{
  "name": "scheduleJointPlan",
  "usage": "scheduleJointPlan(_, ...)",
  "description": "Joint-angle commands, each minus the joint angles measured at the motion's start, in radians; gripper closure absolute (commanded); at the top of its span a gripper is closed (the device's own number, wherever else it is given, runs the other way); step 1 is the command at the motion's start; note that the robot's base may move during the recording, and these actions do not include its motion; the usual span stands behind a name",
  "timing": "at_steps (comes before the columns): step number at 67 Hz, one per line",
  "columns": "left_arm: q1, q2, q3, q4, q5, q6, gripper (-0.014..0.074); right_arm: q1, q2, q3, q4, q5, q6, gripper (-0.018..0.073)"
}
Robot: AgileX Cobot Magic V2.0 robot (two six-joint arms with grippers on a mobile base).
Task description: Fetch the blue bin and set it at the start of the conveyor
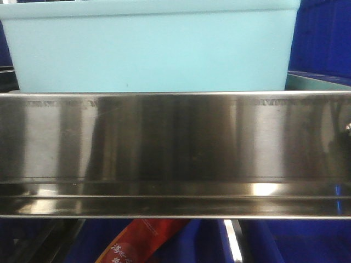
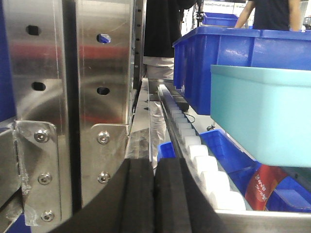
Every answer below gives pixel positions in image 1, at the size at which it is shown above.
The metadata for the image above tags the dark blue bin lower right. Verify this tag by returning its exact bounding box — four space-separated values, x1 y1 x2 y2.
241 219 350 262

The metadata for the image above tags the red snack package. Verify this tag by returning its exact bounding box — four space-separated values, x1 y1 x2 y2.
96 219 190 262

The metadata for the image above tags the light blue plastic bin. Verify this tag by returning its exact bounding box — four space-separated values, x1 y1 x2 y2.
1 1 301 93

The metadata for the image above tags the dark blue bin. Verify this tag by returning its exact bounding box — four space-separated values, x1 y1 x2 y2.
63 219 244 262
0 24 13 68
288 0 350 79
241 219 350 262

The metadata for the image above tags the dark blue bin left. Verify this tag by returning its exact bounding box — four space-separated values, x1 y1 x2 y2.
0 24 13 68

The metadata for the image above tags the stainless steel shelf rail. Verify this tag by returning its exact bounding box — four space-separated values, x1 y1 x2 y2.
1 91 350 219

